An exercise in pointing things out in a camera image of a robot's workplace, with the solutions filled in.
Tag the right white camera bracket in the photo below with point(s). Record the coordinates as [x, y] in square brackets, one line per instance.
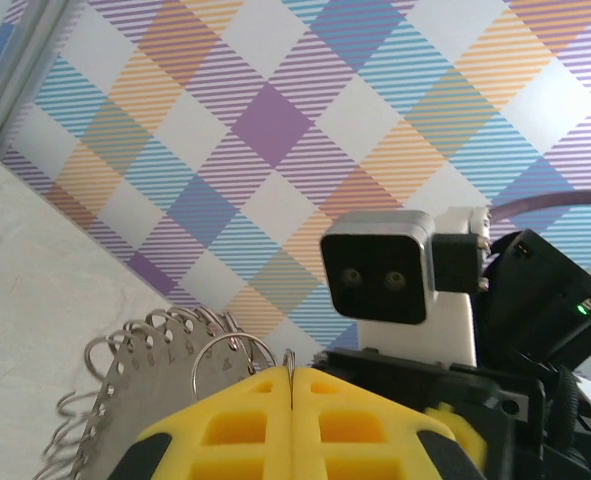
[450, 330]

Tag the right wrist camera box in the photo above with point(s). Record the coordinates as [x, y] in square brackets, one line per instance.
[375, 270]

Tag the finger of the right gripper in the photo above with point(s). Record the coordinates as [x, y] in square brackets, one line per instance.
[462, 427]

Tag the aluminium corner post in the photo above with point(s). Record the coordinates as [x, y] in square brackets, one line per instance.
[20, 65]

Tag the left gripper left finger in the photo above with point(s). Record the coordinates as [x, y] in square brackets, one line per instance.
[275, 400]

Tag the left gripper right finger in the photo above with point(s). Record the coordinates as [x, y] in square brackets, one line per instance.
[306, 425]

